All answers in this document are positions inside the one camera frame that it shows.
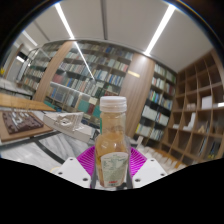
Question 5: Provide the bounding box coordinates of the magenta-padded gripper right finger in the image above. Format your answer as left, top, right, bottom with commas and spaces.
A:
128, 146, 168, 189

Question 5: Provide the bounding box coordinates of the tall book-filled shelf unit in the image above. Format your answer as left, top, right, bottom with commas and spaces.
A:
18, 46, 52, 95
46, 41, 134, 124

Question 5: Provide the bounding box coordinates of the clear plastic drink bottle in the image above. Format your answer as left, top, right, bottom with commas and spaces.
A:
94, 95, 132, 189

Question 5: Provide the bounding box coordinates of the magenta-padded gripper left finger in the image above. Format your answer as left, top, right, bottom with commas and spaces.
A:
51, 146, 97, 189

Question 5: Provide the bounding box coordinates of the white architectural building model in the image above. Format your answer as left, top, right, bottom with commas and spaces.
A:
43, 111, 96, 144

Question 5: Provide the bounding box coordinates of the wooden cubby shelf unit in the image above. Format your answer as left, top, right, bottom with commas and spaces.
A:
163, 49, 224, 165

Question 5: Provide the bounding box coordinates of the ceiling light strip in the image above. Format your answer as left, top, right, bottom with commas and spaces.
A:
144, 4, 177, 56

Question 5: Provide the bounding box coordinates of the brown architectural model on board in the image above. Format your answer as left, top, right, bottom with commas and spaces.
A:
0, 109, 54, 143

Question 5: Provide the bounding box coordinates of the narrow book-filled shelf unit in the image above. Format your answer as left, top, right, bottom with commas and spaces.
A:
134, 62, 178, 141

